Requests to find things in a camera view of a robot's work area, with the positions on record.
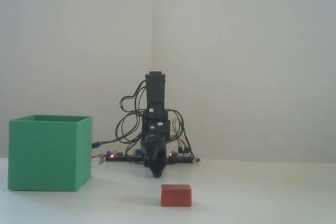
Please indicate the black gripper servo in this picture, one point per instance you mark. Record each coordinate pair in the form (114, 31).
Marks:
(157, 129)

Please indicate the red rectangular block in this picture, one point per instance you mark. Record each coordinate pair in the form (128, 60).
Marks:
(176, 195)

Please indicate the green open plastic bin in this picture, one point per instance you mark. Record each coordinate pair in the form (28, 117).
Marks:
(44, 153)

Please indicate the black base electronics board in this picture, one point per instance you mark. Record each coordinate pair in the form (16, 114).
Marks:
(178, 158)

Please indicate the grey tape strip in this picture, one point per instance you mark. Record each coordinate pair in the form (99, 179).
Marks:
(101, 159)

